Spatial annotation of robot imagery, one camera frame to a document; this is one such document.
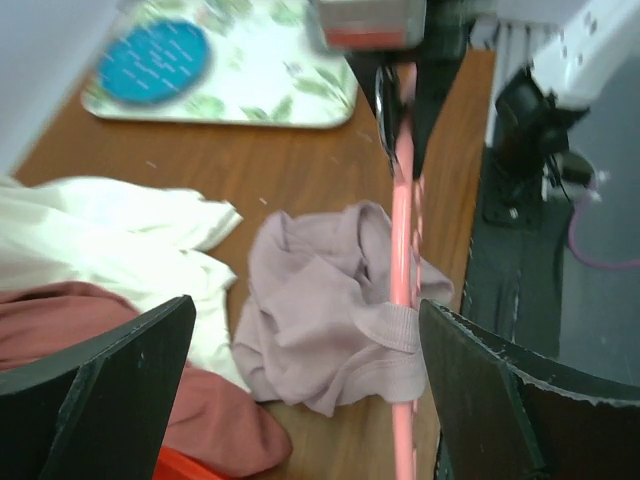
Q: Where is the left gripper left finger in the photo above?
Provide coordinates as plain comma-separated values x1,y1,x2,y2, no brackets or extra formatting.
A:
1,296,195,479

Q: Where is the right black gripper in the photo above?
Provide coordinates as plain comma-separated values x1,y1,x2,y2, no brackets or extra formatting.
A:
345,1,475,178

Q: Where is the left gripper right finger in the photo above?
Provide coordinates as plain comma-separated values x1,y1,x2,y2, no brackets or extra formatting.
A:
419,300,639,479

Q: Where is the pink plastic hanger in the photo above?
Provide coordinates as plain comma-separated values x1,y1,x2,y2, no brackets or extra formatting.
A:
385,93,421,479

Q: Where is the mauve tank top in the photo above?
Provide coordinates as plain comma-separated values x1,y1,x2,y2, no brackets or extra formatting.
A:
232,202,427,416

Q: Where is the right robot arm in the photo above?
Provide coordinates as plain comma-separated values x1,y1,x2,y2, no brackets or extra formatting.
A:
346,1,639,179

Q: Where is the red tank top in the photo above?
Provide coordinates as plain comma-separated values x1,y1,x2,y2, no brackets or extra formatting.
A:
1,282,293,478

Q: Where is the white tank top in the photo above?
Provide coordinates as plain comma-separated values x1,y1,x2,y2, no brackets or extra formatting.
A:
1,176,247,388

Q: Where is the red plastic tray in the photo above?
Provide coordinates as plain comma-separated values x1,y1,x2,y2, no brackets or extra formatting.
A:
152,447,224,480

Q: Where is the floral serving tray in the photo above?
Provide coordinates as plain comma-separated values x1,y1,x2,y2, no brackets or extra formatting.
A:
82,0,358,128

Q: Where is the blue dotted plate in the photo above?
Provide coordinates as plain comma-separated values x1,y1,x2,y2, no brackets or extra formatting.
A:
96,19,212,106

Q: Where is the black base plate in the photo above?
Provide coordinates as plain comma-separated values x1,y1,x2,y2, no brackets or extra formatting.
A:
462,147,573,359

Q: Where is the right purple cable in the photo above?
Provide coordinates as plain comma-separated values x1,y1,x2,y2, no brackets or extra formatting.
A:
567,172,640,271

